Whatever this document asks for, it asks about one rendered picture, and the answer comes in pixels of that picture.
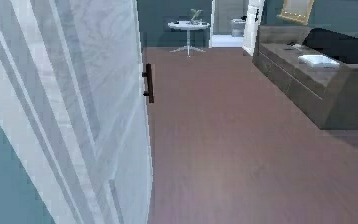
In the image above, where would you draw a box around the gold framed picture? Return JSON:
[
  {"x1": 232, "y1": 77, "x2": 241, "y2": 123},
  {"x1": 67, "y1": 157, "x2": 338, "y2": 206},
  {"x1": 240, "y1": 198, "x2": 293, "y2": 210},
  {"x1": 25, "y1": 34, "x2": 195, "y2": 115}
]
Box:
[{"x1": 277, "y1": 0, "x2": 316, "y2": 26}]

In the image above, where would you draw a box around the dark brown wooden cabinet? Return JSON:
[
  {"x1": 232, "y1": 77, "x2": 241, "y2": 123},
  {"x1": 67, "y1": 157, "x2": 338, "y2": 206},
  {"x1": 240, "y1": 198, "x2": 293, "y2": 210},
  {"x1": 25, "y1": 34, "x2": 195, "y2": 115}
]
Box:
[{"x1": 252, "y1": 24, "x2": 358, "y2": 131}]

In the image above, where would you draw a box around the grey bin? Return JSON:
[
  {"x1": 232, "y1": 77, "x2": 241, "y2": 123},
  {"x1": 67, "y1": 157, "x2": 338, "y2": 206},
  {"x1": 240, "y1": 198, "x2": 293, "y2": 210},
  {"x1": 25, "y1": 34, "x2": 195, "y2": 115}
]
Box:
[{"x1": 230, "y1": 18, "x2": 247, "y2": 38}]

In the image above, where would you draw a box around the dark brown door handle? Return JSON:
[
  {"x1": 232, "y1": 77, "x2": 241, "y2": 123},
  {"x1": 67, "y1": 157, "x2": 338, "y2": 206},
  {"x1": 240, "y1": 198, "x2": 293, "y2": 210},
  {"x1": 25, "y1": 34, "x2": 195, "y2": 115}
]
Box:
[{"x1": 141, "y1": 63, "x2": 155, "y2": 104}]

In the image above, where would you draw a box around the small grey object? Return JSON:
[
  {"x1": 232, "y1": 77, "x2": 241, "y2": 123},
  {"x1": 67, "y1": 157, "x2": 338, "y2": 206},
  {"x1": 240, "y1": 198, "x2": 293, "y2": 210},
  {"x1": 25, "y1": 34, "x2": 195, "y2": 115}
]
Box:
[{"x1": 284, "y1": 43, "x2": 305, "y2": 52}]

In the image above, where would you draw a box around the white round side table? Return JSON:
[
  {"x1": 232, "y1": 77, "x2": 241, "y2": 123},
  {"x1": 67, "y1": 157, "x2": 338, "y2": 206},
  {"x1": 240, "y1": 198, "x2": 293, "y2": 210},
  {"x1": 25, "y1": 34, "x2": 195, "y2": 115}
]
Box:
[{"x1": 167, "y1": 20, "x2": 211, "y2": 58}]

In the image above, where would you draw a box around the white room door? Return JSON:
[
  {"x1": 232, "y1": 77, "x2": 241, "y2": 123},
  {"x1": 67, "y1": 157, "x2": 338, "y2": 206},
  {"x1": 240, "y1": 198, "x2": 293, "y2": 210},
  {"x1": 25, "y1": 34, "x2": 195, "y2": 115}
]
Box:
[
  {"x1": 242, "y1": 0, "x2": 266, "y2": 57},
  {"x1": 0, "y1": 0, "x2": 154, "y2": 224}
]

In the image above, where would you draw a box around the white rectangular box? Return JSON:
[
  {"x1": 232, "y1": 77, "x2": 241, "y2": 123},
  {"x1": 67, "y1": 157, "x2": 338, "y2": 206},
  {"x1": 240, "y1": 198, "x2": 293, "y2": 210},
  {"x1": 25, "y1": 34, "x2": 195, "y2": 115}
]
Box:
[{"x1": 297, "y1": 54, "x2": 341, "y2": 69}]

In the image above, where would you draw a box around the green house plant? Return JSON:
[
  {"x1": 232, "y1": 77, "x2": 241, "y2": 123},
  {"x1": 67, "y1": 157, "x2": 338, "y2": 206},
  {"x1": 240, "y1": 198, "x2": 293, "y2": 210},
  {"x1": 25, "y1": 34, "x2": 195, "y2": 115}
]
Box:
[{"x1": 189, "y1": 8, "x2": 204, "y2": 25}]

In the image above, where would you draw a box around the black television set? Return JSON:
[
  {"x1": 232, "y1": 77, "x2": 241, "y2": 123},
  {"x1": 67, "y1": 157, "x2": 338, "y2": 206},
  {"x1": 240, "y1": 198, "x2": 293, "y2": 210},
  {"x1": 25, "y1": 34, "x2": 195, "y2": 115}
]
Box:
[{"x1": 302, "y1": 27, "x2": 358, "y2": 65}]

